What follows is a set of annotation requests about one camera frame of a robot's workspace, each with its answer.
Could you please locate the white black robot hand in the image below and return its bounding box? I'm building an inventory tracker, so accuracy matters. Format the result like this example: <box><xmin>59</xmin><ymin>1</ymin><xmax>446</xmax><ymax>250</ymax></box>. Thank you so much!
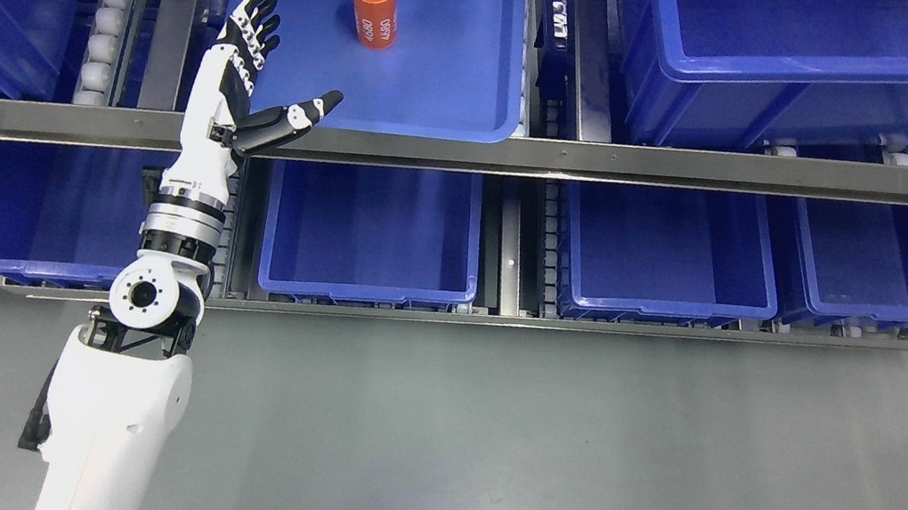
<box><xmin>158</xmin><ymin>0</ymin><xmax>345</xmax><ymax>208</ymax></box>

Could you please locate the orange cylindrical capacitor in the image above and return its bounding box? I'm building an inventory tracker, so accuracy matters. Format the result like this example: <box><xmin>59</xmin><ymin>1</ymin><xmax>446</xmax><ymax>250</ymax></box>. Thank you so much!
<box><xmin>353</xmin><ymin>0</ymin><xmax>398</xmax><ymax>51</ymax></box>

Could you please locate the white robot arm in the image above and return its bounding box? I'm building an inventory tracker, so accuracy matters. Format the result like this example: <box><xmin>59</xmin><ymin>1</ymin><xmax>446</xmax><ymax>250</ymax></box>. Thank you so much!
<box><xmin>18</xmin><ymin>185</ymin><xmax>226</xmax><ymax>510</ymax></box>

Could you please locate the white roller conveyor strip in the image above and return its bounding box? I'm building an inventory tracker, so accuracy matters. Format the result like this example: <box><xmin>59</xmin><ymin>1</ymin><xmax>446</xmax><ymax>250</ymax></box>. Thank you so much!
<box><xmin>71</xmin><ymin>0</ymin><xmax>133</xmax><ymax>107</ymax></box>

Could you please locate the blue bin lower middle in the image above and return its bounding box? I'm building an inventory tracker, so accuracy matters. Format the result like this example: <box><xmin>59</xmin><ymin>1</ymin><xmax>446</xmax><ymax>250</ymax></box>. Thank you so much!
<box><xmin>256</xmin><ymin>159</ymin><xmax>483</xmax><ymax>309</ymax></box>

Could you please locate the blue bin lower left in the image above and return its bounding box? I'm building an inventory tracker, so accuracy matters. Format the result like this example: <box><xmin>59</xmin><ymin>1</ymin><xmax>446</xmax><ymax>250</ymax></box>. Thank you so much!
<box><xmin>0</xmin><ymin>140</ymin><xmax>176</xmax><ymax>289</ymax></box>

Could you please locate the shallow blue plastic tray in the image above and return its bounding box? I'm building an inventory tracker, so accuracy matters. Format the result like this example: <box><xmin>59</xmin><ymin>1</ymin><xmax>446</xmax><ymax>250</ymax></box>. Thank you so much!
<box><xmin>251</xmin><ymin>0</ymin><xmax>526</xmax><ymax>144</ymax></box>

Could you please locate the blue bin lower right-middle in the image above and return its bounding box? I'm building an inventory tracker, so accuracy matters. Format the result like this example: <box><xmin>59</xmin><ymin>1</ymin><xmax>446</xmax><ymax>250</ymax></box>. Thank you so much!
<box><xmin>556</xmin><ymin>182</ymin><xmax>779</xmax><ymax>328</ymax></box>

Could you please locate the large blue bin top right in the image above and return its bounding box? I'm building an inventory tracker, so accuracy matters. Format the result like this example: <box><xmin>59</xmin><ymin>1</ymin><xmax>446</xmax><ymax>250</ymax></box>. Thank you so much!
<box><xmin>619</xmin><ymin>0</ymin><xmax>908</xmax><ymax>152</ymax></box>

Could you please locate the blue bin lower far right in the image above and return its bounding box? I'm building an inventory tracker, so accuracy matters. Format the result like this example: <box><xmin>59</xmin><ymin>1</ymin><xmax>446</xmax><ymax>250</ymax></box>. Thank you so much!
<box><xmin>766</xmin><ymin>195</ymin><xmax>908</xmax><ymax>330</ymax></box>

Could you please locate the metal shelf rack frame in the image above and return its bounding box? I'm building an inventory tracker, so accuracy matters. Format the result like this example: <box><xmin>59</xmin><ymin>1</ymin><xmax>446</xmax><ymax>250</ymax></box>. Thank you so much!
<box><xmin>0</xmin><ymin>0</ymin><xmax>908</xmax><ymax>448</ymax></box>

